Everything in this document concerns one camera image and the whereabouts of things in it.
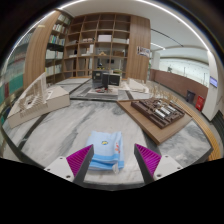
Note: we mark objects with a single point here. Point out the glass-fronted bookshelf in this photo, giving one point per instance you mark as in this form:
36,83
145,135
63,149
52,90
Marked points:
15,76

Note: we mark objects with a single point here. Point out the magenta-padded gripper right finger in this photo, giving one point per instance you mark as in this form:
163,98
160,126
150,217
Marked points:
148,159

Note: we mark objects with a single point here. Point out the wooden shelf unit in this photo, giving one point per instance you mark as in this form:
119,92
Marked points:
100,43

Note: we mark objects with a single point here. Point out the small white architectural model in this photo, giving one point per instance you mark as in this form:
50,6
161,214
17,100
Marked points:
136,86

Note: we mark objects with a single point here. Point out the brown model on wooden board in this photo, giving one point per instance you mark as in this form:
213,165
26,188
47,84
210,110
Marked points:
156,115

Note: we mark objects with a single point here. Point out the light blue printed towel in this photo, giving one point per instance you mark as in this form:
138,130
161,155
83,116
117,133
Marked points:
105,150

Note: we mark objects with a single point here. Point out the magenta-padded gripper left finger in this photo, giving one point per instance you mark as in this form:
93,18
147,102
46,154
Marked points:
78,161

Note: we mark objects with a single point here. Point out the dark bookshelf with books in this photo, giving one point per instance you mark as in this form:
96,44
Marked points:
55,50

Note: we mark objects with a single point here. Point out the white wall poster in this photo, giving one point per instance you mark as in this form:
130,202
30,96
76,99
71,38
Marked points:
143,51

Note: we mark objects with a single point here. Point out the black model on grey base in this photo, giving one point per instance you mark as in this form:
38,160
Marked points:
105,81

